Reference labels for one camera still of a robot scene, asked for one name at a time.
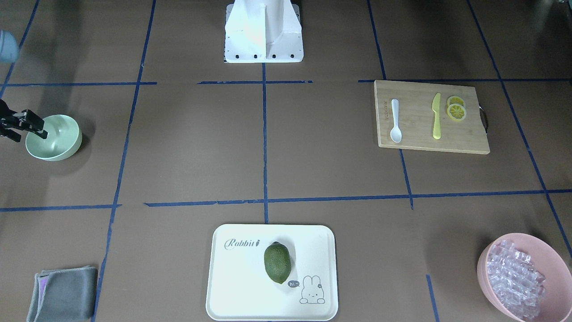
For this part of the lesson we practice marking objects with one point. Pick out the lower lemon slice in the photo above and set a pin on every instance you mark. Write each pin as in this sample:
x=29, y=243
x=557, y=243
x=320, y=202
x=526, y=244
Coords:
x=456, y=112

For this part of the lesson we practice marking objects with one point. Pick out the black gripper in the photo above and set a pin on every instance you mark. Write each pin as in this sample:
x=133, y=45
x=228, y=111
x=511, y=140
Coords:
x=23, y=120

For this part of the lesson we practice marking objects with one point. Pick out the lemon slice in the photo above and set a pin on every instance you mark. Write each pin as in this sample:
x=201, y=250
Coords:
x=455, y=100
x=456, y=112

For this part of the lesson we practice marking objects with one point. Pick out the light green bowl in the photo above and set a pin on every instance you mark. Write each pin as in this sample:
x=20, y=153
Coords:
x=63, y=140

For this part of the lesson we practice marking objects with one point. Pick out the green avocado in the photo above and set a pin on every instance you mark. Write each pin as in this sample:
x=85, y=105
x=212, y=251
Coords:
x=277, y=262

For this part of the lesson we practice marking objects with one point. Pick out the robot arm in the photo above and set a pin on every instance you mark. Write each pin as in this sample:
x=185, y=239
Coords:
x=9, y=50

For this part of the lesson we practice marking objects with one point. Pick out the yellow plastic knife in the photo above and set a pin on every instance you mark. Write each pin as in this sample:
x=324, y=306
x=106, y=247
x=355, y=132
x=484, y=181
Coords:
x=436, y=108

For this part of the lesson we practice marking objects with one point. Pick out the cream rabbit tray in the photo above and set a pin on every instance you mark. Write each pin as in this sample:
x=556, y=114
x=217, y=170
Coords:
x=239, y=288

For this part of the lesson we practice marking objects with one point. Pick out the pink bowl of ice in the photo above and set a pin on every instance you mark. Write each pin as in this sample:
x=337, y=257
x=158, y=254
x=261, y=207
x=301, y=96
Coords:
x=526, y=279

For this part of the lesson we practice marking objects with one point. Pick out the upper lemon slice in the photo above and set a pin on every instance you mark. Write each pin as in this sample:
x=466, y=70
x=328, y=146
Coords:
x=455, y=100

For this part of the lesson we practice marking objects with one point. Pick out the white plastic spoon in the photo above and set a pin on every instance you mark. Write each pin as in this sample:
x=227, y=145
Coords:
x=395, y=133

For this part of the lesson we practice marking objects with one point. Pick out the grey folded cloth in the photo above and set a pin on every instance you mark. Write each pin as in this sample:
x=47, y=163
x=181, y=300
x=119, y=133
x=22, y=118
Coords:
x=63, y=295

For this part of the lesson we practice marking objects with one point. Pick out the bamboo cutting board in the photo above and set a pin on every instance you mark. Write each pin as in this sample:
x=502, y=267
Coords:
x=416, y=118

